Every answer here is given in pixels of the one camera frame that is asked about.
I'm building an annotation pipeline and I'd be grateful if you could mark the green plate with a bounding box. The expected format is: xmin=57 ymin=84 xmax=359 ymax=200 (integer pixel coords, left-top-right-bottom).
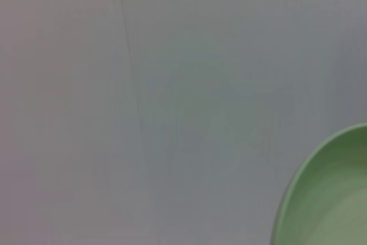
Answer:
xmin=269 ymin=122 xmax=367 ymax=245

